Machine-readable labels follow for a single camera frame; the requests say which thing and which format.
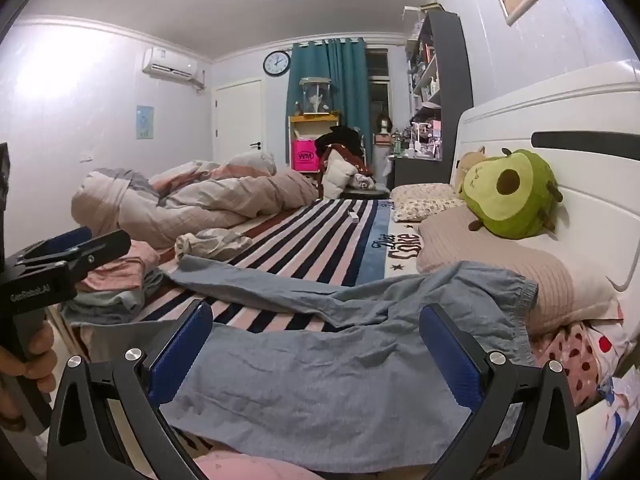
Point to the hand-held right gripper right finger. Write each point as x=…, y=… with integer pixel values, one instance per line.
x=445, y=350

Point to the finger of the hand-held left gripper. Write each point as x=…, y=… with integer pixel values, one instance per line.
x=65, y=239
x=100, y=252

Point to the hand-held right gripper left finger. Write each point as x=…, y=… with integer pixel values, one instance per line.
x=180, y=350

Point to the light blue pants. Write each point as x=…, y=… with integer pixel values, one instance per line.
x=325, y=370

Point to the person's left hand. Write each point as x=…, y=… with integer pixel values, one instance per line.
x=37, y=352

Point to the folded pink checked cloth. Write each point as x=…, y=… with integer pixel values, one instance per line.
x=120, y=275

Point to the folded pale grey clothes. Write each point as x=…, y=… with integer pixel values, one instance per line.
x=110, y=305

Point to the pink ribbed pillow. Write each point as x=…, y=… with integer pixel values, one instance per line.
x=500, y=255

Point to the beige pink checked duvet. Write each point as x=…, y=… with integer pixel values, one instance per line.
x=200, y=200

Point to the crumpled beige cloth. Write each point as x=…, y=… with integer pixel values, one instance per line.
x=215, y=242

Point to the strawberry print cloth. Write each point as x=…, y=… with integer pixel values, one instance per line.
x=575, y=360

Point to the person's pink clothing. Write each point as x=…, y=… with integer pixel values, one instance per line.
x=250, y=467

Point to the floral print pillow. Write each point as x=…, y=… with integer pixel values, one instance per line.
x=425, y=200

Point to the green avocado plush toy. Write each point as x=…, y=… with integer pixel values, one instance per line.
x=515, y=205

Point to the striped pink navy blanket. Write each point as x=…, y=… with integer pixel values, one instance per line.
x=310, y=240

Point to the black round stool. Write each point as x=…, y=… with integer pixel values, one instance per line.
x=367, y=193

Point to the white printed bed sheet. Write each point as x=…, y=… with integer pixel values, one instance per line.
x=615, y=400

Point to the dark grey desk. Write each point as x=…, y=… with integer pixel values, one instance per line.
x=415, y=170

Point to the beige plush toy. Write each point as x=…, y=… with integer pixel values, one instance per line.
x=467, y=162

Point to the white door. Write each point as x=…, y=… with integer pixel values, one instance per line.
x=240, y=120

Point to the white air conditioner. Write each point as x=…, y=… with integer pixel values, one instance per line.
x=172, y=65

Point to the white puffy jacket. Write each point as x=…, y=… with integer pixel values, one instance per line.
x=340, y=170

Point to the pink shopping bag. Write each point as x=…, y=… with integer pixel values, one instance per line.
x=306, y=156

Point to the mannequin head with wig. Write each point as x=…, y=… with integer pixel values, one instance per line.
x=384, y=127

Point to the black garment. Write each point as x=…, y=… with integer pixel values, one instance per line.
x=342, y=137

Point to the yellow shelf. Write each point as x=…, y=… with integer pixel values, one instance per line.
x=310, y=119

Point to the glass display case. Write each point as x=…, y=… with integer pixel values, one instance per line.
x=316, y=96

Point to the window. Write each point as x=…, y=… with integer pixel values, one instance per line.
x=378, y=85

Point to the white bed headboard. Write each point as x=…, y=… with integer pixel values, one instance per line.
x=590, y=110

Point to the teal curtain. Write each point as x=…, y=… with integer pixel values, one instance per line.
x=345, y=85

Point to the dark grey bookshelf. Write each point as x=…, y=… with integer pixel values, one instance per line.
x=452, y=60

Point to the small blue wall poster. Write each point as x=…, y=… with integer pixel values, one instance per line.
x=144, y=122

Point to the round wall clock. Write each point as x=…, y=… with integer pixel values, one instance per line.
x=276, y=63

